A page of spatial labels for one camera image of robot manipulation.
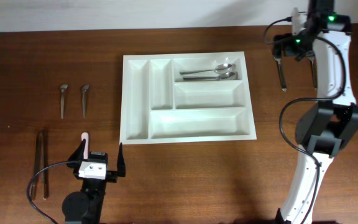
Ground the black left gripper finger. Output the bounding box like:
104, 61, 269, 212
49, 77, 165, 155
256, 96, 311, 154
117, 143, 126, 177
68, 139, 86, 161

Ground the steel fork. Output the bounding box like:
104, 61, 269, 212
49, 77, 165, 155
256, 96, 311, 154
273, 56, 287, 91
307, 55, 318, 90

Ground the large steel spoon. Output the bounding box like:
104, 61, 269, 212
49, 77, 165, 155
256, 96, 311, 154
179, 63, 236, 75
183, 72, 238, 80

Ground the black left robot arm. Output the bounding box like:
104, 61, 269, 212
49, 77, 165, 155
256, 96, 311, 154
62, 139, 126, 223

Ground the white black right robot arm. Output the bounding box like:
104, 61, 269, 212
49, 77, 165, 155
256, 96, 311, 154
269, 0, 358, 223

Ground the small metal spoon right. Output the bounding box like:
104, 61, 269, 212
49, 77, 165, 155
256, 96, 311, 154
81, 85, 90, 118

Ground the small metal spoon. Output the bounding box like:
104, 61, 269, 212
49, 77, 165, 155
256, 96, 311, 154
60, 84, 68, 119
81, 85, 90, 118

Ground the small metal spoon left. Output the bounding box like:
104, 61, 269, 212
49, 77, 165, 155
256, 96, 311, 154
60, 84, 68, 119

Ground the white plastic cutlery tray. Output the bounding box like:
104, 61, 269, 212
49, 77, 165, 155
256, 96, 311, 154
120, 52, 257, 144

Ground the black left camera cable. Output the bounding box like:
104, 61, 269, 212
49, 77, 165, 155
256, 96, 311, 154
26, 160, 82, 224

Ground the pink handled utensil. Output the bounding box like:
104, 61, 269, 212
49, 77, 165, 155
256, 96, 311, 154
81, 132, 89, 160

